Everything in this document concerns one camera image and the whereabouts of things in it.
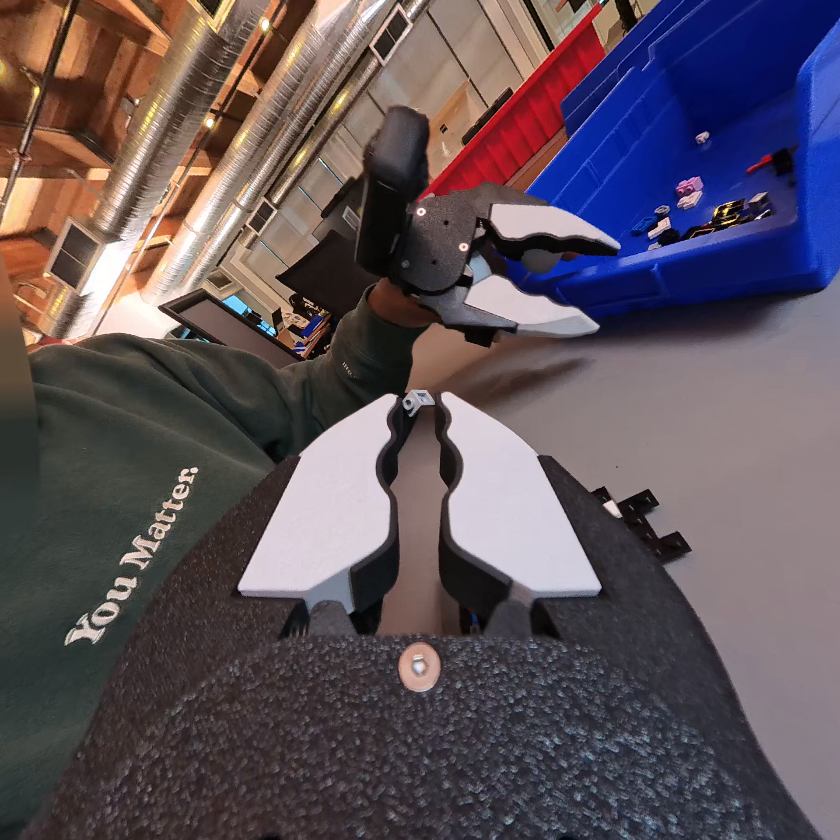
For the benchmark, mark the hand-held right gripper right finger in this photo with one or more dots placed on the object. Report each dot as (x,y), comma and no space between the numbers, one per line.
(519,525)

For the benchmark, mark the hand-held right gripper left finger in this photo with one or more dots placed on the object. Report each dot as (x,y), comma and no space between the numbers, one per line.
(322,525)

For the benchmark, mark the small grey lego piece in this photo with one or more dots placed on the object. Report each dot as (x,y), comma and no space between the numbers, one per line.
(418,400)

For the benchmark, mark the red bin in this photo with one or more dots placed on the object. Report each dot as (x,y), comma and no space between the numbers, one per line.
(525,125)

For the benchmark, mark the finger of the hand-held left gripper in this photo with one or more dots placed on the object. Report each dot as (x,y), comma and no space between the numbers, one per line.
(551,230)
(525,309)

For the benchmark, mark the lego car model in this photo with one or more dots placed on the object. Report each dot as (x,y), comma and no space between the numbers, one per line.
(650,519)

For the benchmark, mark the lego pieces pile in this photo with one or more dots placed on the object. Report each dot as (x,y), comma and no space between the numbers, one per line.
(709,217)

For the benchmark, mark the blue plastic bin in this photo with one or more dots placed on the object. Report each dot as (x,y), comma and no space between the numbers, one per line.
(643,66)
(630,282)

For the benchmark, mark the silver ventilation duct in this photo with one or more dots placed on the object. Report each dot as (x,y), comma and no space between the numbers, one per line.
(171,131)

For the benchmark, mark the black computer monitor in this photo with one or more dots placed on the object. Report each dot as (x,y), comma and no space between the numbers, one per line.
(230,326)

